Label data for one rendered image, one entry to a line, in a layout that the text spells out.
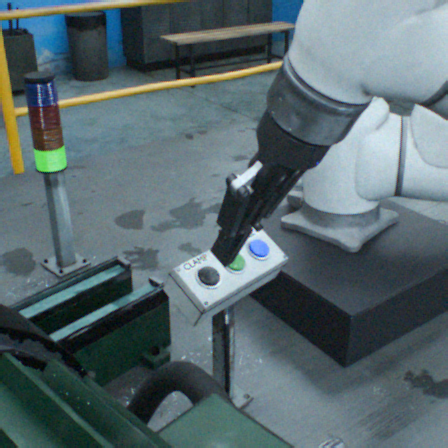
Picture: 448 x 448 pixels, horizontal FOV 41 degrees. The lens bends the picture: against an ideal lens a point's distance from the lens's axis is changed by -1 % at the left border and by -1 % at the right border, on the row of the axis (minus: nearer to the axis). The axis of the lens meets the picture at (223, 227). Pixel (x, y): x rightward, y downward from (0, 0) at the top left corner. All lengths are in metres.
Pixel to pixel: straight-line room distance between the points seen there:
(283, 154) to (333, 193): 0.58
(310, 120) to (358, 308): 0.52
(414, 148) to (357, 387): 0.43
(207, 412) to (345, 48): 0.33
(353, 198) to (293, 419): 0.43
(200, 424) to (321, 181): 0.94
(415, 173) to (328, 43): 0.66
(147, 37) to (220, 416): 5.93
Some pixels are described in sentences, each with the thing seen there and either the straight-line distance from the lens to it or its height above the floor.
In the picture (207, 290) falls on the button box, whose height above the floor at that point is 1.06.
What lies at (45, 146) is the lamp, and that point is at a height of 1.09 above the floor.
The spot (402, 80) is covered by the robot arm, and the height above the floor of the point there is 1.37.
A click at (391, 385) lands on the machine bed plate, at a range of 1.06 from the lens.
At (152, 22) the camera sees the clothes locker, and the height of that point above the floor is 0.49.
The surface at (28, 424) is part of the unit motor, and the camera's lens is 0.22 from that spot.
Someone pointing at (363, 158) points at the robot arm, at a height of 1.09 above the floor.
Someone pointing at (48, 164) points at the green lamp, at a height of 1.05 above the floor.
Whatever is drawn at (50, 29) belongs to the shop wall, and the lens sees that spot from 6.22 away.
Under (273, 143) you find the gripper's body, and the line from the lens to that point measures 0.59.
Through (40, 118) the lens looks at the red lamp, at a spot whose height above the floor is 1.14.
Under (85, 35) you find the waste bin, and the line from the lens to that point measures 5.92.
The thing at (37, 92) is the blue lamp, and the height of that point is 1.19.
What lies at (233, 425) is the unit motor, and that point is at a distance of 0.26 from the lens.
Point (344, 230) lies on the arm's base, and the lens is 1.20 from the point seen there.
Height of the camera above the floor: 1.50
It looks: 28 degrees down
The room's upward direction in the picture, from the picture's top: straight up
